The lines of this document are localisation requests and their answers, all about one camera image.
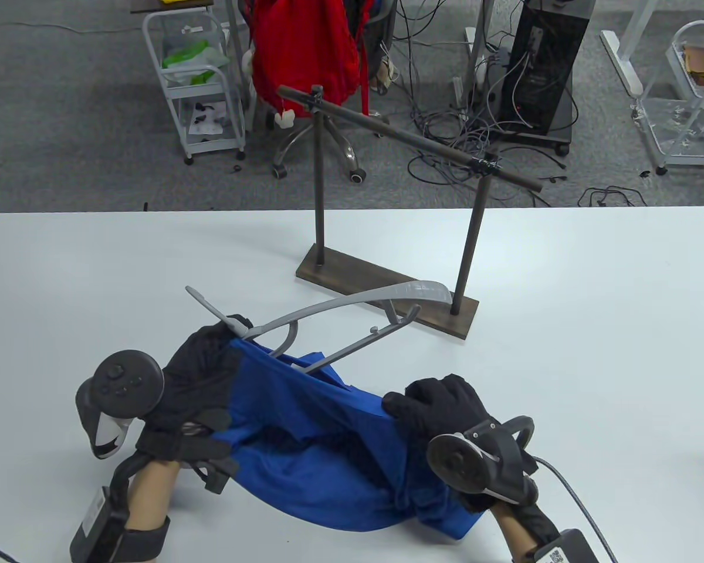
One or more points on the person's right hand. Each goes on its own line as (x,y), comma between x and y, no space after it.
(446,404)

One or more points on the person's left hand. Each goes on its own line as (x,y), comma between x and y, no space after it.
(193,375)

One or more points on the grey plastic hanger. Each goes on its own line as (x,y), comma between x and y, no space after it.
(422,290)

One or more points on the blue t-shirt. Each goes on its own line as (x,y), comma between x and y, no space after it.
(328,446)

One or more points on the person's right forearm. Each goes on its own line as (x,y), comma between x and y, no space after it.
(510,528)

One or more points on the person's left forearm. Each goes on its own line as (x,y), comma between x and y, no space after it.
(152,492)

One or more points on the grey right hand controller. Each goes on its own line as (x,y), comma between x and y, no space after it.
(454,460)

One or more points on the grey hand controller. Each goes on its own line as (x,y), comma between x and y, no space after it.
(454,460)
(123,381)

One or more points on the grey left hand controller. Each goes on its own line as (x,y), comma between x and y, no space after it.
(123,381)

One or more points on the dark metal hanging rack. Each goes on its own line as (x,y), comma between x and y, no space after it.
(328,267)

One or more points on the black left wrist sensor box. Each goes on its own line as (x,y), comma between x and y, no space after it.
(94,522)

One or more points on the black wrist sensor box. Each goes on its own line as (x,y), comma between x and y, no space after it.
(563,551)
(94,522)

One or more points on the black right wrist sensor box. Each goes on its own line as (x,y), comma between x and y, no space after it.
(563,551)

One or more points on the paper sheets with black parts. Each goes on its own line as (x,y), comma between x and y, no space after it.
(205,126)

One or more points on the office chair with chrome base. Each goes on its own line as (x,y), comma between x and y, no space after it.
(296,141)

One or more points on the small white hanging tag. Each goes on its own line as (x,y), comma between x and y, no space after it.
(285,119)

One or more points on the black wheeled stand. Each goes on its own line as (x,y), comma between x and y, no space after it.
(542,139)

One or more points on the white rolling cart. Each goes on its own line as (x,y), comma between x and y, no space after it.
(193,91)
(680,155)

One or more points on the green plastic bag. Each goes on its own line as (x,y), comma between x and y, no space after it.
(185,58)

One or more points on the red jacket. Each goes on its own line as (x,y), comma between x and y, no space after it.
(305,47)

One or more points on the grey metal desk leg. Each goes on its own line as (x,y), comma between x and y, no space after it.
(475,58)

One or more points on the black computer tower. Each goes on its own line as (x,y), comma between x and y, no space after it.
(540,58)

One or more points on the white desk leg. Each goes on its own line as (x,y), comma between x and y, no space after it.
(622,58)

